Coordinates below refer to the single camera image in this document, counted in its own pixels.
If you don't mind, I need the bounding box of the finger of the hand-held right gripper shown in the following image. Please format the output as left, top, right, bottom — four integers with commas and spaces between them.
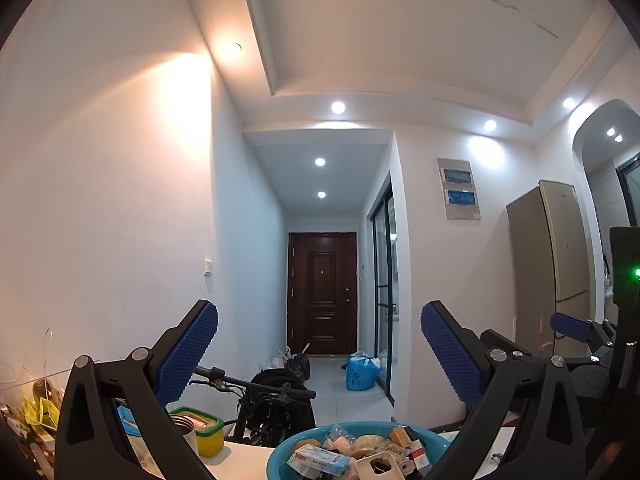
480, 329, 536, 358
550, 311, 619, 362

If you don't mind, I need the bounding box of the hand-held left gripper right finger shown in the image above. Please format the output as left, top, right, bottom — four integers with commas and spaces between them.
420, 301, 585, 480

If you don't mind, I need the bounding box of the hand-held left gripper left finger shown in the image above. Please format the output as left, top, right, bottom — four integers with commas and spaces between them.
52, 300, 220, 480

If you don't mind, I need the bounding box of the blue plastic basin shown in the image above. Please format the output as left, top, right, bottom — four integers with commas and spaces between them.
266, 421, 453, 480

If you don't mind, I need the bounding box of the yellow container with green rim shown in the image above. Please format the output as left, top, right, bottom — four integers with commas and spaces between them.
169, 406, 225, 457

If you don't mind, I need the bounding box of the black folding bicycle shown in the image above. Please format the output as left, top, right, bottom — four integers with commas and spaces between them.
190, 366, 317, 448

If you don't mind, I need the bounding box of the gold refrigerator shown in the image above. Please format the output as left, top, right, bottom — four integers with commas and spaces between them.
506, 180, 593, 361

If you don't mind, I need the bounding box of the metal can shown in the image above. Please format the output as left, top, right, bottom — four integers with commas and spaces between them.
171, 416, 200, 461

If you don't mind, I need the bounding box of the blue plastic bag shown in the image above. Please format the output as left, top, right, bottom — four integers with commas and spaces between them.
346, 352, 383, 392

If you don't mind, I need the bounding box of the black-framed glass sliding door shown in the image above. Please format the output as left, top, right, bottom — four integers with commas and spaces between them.
371, 172, 399, 406

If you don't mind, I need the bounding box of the black plastic bag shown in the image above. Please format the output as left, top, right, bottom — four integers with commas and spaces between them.
287, 342, 312, 381

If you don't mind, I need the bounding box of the clear tape roll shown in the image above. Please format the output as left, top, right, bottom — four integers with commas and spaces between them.
352, 434, 391, 458

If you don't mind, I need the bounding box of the white plastic case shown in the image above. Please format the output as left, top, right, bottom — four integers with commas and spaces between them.
355, 451, 406, 480

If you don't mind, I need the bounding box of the brown entrance door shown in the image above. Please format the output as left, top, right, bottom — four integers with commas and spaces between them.
287, 231, 357, 358

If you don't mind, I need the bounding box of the bunch of yellow sachets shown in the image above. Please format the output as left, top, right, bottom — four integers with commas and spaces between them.
20, 395, 62, 432

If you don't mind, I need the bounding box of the grey electrical panel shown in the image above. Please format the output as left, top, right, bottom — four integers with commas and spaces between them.
436, 157, 482, 221

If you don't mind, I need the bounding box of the blue and white box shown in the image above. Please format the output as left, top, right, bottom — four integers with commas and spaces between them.
292, 444, 353, 477

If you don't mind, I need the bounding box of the clear acrylic organiser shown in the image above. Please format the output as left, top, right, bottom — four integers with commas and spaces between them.
0, 360, 68, 467

